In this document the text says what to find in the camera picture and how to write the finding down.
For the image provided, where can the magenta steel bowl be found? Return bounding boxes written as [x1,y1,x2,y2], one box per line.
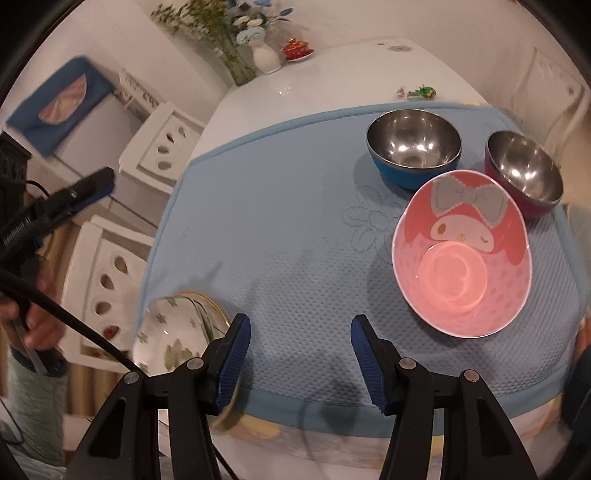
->
[484,130,565,219]

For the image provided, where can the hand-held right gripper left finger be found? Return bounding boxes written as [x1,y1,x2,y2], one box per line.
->
[69,313,252,480]

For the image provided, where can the clear glass vase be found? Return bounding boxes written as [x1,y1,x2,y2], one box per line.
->
[217,37,257,86]

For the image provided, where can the dried flower bouquet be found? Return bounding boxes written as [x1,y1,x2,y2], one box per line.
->
[152,0,232,47]

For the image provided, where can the black cable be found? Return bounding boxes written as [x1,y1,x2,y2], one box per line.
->
[0,267,141,372]

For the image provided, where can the pink cartoon bowl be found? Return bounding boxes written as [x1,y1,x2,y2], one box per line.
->
[392,170,533,339]

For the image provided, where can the blue artificial flowers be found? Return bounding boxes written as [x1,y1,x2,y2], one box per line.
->
[228,0,294,47]

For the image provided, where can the white ceramic vase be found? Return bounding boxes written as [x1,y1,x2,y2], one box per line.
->
[252,41,282,75]

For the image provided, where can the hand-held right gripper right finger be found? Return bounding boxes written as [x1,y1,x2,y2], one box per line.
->
[350,314,539,480]

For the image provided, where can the blue steel bowl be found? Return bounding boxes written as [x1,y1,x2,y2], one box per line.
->
[366,109,462,191]

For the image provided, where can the person's dark trousers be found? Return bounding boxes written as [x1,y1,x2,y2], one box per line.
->
[561,342,591,462]

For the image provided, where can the hexagonal tree print plate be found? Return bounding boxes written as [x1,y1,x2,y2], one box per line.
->
[133,295,218,374]

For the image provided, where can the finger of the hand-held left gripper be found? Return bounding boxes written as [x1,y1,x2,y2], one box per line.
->
[32,167,116,228]

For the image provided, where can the round blue leaf plate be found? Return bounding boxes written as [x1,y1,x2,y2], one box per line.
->
[178,291,241,430]

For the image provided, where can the red lidded teacup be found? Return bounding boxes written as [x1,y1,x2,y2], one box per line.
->
[281,38,315,62]

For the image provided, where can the white storage rack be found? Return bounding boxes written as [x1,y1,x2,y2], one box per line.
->
[117,67,162,112]

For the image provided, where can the person's left forearm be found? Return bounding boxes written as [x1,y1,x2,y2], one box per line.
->
[0,344,70,469]

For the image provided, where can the white dining chair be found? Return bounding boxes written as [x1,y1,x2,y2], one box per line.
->
[119,102,206,195]
[508,46,589,139]
[60,215,155,370]

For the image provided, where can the person's left hand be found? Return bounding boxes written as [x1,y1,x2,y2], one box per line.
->
[0,264,66,354]

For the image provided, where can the light blue table mat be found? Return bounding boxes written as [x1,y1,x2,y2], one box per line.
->
[136,102,583,409]

